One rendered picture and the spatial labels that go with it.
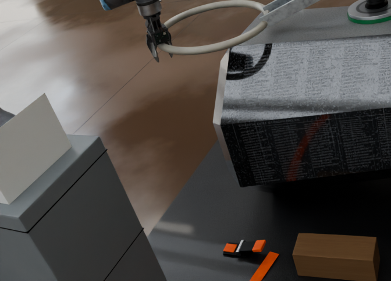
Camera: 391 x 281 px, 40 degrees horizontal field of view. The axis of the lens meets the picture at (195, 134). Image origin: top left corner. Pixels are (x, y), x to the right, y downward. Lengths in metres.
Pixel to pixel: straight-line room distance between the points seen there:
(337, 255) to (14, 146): 1.21
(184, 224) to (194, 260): 0.26
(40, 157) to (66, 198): 0.15
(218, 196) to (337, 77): 0.99
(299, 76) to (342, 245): 0.66
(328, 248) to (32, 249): 1.08
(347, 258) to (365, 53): 0.74
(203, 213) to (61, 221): 1.07
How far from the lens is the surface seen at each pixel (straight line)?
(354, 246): 2.12
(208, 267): 2.36
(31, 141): 1.70
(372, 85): 1.96
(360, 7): 2.20
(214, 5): 2.45
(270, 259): 2.30
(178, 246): 2.51
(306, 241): 2.17
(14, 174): 1.67
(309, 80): 2.03
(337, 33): 2.08
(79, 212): 1.76
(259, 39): 2.19
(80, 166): 1.74
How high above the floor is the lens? 1.65
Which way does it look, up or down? 30 degrees down
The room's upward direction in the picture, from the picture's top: 20 degrees counter-clockwise
